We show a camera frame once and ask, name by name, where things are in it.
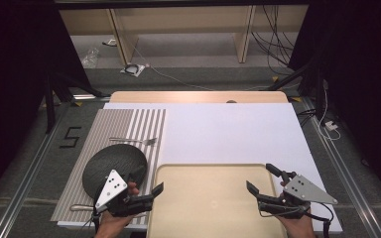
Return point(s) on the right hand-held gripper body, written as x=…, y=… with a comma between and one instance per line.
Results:
x=302, y=191

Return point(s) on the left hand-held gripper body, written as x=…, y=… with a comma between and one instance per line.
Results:
x=111, y=188

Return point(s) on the black round plate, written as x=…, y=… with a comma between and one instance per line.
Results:
x=112, y=158

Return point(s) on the silver fork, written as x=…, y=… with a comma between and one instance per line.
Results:
x=150, y=141

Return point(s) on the silver knife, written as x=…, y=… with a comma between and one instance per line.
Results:
x=81, y=208

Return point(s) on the beige plastic tray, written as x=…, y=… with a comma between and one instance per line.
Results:
x=211, y=198

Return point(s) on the person's right hand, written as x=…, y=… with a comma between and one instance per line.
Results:
x=299, y=228

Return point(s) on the person's left hand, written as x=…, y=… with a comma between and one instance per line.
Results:
x=110, y=226

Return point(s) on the grey striped placemat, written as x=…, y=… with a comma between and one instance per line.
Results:
x=112, y=125

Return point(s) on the white power adapter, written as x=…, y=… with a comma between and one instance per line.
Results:
x=330, y=125

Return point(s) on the yellow tape piece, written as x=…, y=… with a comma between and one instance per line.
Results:
x=78, y=103
x=274, y=78
x=296, y=98

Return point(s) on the dark round table grommet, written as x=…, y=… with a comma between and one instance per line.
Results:
x=231, y=101

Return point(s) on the black metal stand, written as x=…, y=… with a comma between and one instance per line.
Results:
x=319, y=99
x=49, y=105

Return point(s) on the black curtain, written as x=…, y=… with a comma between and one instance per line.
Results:
x=13, y=82
x=360, y=82

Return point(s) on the clear plastic bag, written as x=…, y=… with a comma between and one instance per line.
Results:
x=91, y=57

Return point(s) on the small flat packet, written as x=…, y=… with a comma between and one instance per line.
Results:
x=109, y=42

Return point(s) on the light wooden desk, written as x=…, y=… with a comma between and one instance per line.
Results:
x=178, y=20

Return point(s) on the aluminium floor rail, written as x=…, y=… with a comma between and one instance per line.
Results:
x=29, y=185
x=347, y=178

